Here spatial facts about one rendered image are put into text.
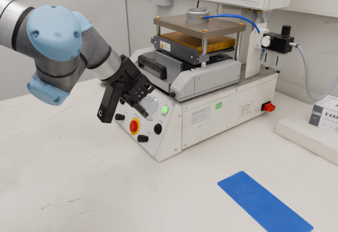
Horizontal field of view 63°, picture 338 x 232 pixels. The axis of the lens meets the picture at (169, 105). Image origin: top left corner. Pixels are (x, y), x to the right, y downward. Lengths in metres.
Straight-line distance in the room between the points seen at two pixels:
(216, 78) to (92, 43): 0.41
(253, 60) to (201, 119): 0.28
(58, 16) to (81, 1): 1.84
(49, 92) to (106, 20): 1.86
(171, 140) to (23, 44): 0.51
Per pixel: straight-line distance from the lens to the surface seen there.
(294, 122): 1.04
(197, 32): 0.83
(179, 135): 0.84
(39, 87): 0.56
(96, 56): 0.62
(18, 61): 2.26
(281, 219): 0.75
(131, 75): 0.70
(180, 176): 0.81
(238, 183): 0.80
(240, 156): 0.90
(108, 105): 0.69
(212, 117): 0.90
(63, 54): 0.45
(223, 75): 0.88
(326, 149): 0.96
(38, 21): 0.45
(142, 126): 0.91
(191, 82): 0.79
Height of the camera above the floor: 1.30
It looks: 28 degrees down
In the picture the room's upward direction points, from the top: 1 degrees counter-clockwise
